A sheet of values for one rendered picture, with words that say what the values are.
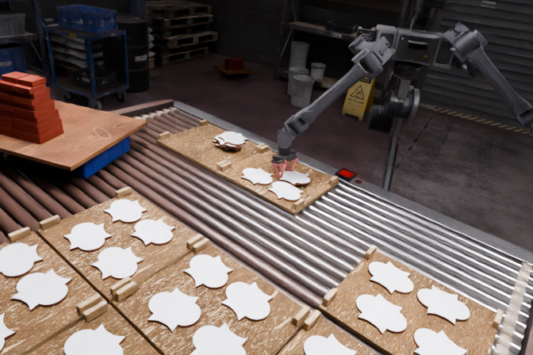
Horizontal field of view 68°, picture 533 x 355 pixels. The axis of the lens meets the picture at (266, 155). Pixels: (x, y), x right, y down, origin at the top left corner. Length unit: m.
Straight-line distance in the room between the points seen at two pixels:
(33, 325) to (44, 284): 0.12
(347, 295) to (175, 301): 0.49
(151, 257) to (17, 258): 0.37
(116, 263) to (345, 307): 0.67
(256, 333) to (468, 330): 0.58
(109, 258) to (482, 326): 1.08
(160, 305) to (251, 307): 0.24
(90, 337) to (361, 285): 0.75
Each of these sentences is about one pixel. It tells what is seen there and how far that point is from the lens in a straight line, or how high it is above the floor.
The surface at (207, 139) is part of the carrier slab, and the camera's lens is 2.01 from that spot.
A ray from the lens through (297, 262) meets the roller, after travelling 1.34.
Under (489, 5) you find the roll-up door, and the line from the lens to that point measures 6.07.
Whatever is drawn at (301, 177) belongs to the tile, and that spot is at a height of 0.96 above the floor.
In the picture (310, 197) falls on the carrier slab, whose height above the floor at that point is 0.94.
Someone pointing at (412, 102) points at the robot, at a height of 1.17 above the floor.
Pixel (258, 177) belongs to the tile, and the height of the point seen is 0.95.
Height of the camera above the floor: 1.79
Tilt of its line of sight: 27 degrees down
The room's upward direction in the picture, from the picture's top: 7 degrees clockwise
